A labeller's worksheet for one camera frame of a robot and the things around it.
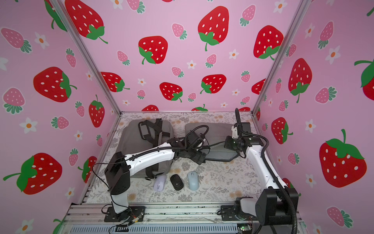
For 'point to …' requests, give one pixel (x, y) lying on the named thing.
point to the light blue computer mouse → (193, 180)
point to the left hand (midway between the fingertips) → (200, 153)
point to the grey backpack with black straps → (139, 134)
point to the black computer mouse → (177, 182)
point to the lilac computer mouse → (159, 182)
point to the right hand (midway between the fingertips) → (224, 143)
